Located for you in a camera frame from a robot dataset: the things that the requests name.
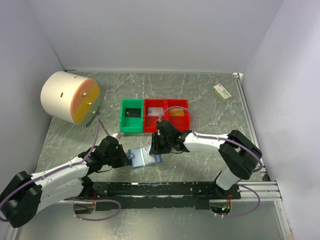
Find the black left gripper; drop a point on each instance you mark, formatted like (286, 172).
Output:
(123, 159)

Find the white magnetic stripe card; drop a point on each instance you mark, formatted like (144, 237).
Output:
(154, 111)

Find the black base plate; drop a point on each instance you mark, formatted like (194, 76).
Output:
(149, 195)

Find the gold credit card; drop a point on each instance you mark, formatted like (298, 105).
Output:
(176, 112)

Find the black credit card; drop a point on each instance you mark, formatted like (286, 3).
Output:
(133, 112)

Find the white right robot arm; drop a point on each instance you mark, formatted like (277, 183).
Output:
(241, 156)

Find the blue card holder wallet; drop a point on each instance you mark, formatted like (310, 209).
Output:
(140, 157)

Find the small white card box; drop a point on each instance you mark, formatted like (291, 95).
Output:
(221, 92)

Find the green plastic bin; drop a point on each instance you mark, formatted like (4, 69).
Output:
(131, 125)

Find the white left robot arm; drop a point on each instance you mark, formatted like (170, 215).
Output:
(27, 194)

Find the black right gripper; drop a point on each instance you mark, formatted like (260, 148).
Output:
(155, 149)

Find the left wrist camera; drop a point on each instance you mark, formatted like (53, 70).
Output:
(118, 136)

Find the round drawer cabinet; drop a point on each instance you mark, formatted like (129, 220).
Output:
(71, 98)

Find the red plastic bin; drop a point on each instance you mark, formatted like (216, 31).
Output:
(149, 123)
(181, 123)

